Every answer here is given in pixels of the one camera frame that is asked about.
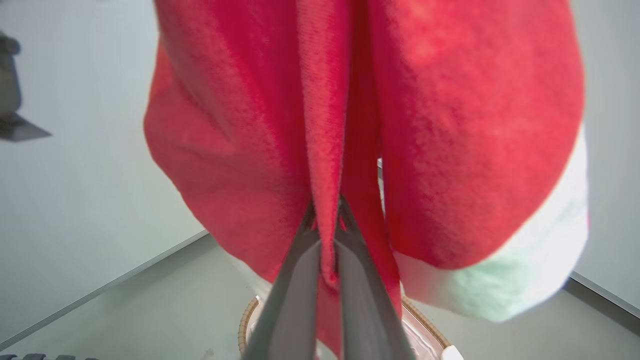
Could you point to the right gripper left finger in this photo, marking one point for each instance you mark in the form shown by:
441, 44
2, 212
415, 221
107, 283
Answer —
292, 305

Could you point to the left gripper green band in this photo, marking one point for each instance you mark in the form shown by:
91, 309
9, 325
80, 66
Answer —
7, 85

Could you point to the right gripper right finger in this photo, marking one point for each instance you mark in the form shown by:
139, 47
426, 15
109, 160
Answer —
367, 310

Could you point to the red garment with white trim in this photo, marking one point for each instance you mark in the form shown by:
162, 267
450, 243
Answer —
450, 125

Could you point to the white laundry basket brown rim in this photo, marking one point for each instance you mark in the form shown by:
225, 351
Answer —
243, 325

